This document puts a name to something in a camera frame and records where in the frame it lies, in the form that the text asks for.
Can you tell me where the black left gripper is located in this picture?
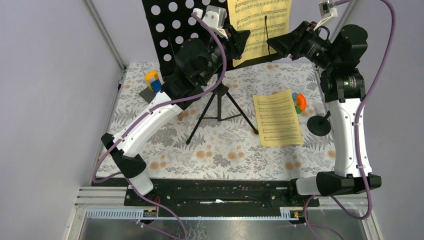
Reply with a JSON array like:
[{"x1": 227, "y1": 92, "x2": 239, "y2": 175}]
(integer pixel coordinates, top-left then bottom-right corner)
[{"x1": 198, "y1": 24, "x2": 251, "y2": 85}]

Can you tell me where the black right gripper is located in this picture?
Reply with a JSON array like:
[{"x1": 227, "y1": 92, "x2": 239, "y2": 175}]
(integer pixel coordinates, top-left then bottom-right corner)
[{"x1": 266, "y1": 20, "x2": 339, "y2": 71}]

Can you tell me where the yellow sheet music page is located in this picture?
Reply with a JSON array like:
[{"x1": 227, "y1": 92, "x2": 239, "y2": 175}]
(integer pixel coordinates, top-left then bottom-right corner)
[
  {"x1": 253, "y1": 89, "x2": 304, "y2": 147},
  {"x1": 227, "y1": 0, "x2": 292, "y2": 67}
]

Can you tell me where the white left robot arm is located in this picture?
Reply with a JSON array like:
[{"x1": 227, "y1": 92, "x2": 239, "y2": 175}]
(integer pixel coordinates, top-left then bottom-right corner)
[{"x1": 101, "y1": 24, "x2": 251, "y2": 206}]

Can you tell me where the floral patterned table cloth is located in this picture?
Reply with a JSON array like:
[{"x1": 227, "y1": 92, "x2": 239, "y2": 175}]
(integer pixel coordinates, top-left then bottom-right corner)
[{"x1": 96, "y1": 62, "x2": 342, "y2": 181}]

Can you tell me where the black right microphone stand base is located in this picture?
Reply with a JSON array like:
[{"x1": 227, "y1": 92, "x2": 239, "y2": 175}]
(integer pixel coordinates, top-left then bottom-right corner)
[{"x1": 306, "y1": 110, "x2": 331, "y2": 137}]

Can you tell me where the blue toy block car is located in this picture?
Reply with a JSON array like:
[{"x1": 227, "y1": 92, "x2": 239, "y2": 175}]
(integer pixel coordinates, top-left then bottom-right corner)
[{"x1": 150, "y1": 80, "x2": 162, "y2": 93}]

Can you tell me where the small wooden block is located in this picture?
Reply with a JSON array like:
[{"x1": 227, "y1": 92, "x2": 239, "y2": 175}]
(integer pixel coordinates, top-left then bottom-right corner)
[{"x1": 177, "y1": 112, "x2": 184, "y2": 121}]

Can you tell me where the grey building block baseplate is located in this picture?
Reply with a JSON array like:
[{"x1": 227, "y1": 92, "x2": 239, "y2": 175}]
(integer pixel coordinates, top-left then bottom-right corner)
[{"x1": 138, "y1": 87, "x2": 157, "y2": 103}]

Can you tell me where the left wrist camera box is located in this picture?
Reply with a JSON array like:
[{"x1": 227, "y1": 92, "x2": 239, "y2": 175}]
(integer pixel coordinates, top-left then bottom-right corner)
[{"x1": 192, "y1": 5, "x2": 229, "y2": 39}]

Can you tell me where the orange rainbow ring toy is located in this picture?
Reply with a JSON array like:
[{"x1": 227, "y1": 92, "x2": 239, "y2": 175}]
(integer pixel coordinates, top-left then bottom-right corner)
[{"x1": 292, "y1": 92, "x2": 307, "y2": 115}]

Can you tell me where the yellow toy block frame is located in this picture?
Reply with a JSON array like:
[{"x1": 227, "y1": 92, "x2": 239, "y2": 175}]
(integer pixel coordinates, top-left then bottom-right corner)
[{"x1": 144, "y1": 70, "x2": 160, "y2": 88}]

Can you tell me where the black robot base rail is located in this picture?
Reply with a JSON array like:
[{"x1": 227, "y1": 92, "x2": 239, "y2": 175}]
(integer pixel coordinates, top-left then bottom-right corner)
[{"x1": 145, "y1": 178, "x2": 308, "y2": 219}]

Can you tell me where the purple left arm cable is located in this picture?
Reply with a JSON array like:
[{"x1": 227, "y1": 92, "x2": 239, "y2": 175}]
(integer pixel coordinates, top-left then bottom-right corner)
[{"x1": 91, "y1": 12, "x2": 228, "y2": 240}]

